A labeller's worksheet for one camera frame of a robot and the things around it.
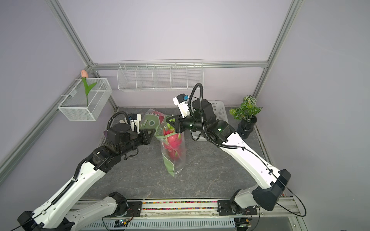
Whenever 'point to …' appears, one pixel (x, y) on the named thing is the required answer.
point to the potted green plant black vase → (247, 114)
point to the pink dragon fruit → (172, 141)
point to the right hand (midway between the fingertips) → (166, 119)
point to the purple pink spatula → (105, 132)
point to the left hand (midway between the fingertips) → (155, 131)
